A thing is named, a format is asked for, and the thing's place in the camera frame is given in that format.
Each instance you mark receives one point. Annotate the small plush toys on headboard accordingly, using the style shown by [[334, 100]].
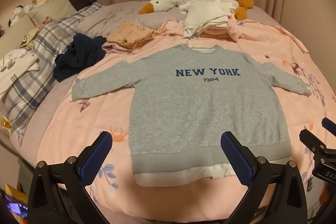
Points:
[[21, 10]]

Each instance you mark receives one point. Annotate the beige headboard cushion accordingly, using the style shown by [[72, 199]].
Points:
[[56, 9]]

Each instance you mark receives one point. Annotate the white printed garment on pillow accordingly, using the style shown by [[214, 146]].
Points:
[[14, 65]]

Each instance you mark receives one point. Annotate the white goose plush toy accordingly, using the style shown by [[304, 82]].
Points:
[[240, 7]]

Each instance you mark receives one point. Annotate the dark navy crumpled garment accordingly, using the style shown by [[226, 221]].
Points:
[[81, 54]]

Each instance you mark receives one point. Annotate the plaid blue grey pillow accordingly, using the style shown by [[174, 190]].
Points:
[[30, 89]]

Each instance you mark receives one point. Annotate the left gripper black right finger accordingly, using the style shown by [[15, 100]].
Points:
[[288, 201]]

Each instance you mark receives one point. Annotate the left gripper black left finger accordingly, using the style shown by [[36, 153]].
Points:
[[45, 199]]

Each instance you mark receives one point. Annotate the cream white folded garment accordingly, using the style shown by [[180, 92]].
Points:
[[202, 15]]

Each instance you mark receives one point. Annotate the pink fleece folded garment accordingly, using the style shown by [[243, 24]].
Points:
[[230, 31]]

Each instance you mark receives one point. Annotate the grey New York sweatshirt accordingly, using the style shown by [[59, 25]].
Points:
[[185, 98]]

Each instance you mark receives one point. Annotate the orange folded small clothes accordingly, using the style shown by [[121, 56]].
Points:
[[128, 37]]

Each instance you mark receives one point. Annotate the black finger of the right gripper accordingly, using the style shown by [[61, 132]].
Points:
[[316, 146], [329, 125]]

